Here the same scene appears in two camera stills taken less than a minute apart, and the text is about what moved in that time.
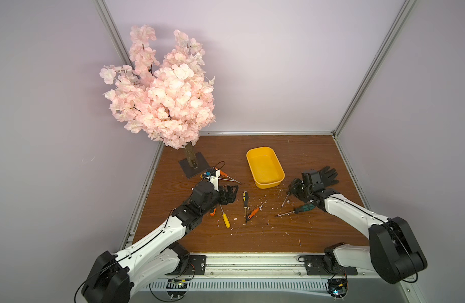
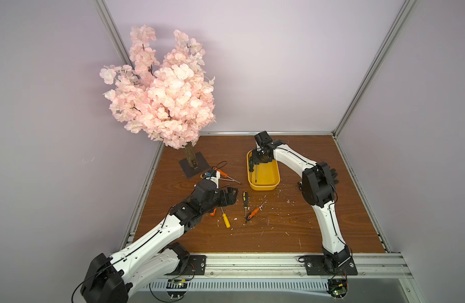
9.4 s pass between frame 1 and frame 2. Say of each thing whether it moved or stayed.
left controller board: stayed
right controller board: stayed
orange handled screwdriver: stayed
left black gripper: stayed
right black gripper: moved
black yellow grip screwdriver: stayed
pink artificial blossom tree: stayed
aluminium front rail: stayed
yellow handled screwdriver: stayed
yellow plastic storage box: moved
